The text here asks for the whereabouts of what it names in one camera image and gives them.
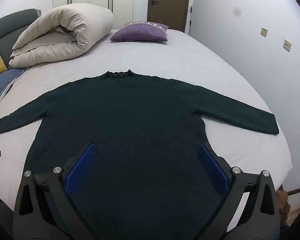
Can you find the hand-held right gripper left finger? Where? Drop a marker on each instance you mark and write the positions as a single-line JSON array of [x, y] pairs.
[[83, 163]]

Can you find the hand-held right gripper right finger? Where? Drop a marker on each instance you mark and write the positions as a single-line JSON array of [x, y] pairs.
[[212, 165]]

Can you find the dark green sweater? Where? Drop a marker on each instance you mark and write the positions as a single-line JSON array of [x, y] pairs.
[[130, 135]]

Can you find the blue blanket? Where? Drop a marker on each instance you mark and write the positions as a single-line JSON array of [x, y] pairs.
[[0, 85]]

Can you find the bed with white sheet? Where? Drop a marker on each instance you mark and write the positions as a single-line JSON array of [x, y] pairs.
[[180, 60]]

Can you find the rolled beige duvet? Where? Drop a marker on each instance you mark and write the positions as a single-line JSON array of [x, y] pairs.
[[62, 35]]

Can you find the grey padded headboard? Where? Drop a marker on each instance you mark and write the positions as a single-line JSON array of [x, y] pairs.
[[10, 27]]

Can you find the purple pillow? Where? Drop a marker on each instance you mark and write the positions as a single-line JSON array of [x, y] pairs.
[[140, 32]]

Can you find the brown wooden door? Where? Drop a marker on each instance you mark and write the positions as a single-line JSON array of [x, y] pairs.
[[168, 2]]

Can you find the wall socket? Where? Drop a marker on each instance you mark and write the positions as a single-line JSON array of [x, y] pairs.
[[264, 32], [287, 45]]

